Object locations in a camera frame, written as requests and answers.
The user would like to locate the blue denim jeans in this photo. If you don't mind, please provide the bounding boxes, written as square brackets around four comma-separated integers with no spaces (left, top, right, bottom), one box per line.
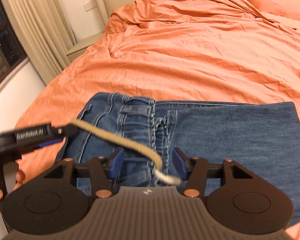
[55,92,300,227]

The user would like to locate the beige bedside ledge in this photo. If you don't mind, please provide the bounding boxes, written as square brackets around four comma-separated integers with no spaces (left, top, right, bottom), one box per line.
[66,32,104,62]

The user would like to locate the dark framed window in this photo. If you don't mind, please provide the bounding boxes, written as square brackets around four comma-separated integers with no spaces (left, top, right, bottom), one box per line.
[0,0,27,84]

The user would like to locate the beige curtain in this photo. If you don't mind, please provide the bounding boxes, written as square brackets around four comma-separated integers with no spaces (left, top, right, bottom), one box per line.
[1,0,77,84]

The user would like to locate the orange bed duvet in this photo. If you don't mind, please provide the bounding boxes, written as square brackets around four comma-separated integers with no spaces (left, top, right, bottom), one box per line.
[14,0,300,240]

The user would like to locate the white wall switch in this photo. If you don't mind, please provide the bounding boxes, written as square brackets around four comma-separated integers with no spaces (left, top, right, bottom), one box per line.
[83,1,96,12]

